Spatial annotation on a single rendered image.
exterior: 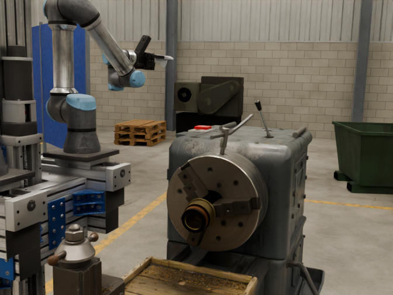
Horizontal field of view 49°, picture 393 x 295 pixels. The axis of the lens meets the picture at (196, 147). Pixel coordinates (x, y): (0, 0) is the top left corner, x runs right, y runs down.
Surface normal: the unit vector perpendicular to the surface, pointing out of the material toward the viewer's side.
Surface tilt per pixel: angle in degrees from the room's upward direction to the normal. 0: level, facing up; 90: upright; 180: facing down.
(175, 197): 90
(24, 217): 90
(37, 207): 90
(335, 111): 90
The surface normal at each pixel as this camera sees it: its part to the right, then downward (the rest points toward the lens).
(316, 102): -0.26, 0.15
